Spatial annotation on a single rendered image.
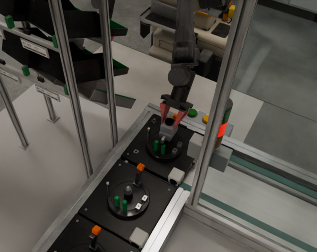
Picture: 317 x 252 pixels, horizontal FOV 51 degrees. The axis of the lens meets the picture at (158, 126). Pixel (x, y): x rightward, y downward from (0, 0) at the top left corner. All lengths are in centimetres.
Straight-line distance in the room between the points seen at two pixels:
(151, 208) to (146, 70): 82
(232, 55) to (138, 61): 114
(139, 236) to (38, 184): 48
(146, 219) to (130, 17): 289
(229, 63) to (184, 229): 70
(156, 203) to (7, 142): 70
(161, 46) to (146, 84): 37
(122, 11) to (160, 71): 219
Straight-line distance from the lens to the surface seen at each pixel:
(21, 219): 130
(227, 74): 71
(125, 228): 110
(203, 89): 166
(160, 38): 192
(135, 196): 113
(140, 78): 169
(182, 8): 115
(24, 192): 135
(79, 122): 103
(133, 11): 386
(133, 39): 343
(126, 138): 130
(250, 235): 116
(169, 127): 114
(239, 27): 65
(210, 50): 214
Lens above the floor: 198
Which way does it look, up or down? 50 degrees down
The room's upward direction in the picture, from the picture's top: 4 degrees clockwise
